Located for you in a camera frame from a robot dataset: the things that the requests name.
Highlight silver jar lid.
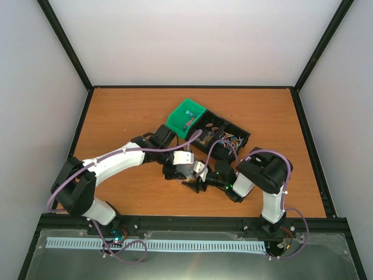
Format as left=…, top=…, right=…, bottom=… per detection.
left=176, top=163, right=196, bottom=180

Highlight black lollipop candy bin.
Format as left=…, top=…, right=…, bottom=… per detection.
left=209, top=122, right=251, bottom=163

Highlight green candy bin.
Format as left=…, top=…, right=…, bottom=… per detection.
left=166, top=99, right=206, bottom=140

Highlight clear plastic jar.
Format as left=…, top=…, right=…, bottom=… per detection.
left=181, top=176, right=200, bottom=191

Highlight black popsicle candy bin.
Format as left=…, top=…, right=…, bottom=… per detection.
left=185, top=110, right=228, bottom=153

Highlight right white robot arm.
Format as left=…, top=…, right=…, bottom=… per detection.
left=195, top=147, right=293, bottom=236

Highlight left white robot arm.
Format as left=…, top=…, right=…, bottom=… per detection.
left=46, top=125, right=194, bottom=235

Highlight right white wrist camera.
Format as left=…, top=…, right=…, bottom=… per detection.
left=193, top=161, right=208, bottom=181

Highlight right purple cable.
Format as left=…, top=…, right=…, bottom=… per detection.
left=203, top=139, right=310, bottom=261

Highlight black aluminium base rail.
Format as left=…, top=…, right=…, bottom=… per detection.
left=36, top=214, right=350, bottom=239

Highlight light blue cable duct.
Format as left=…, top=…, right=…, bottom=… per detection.
left=45, top=237, right=266, bottom=254

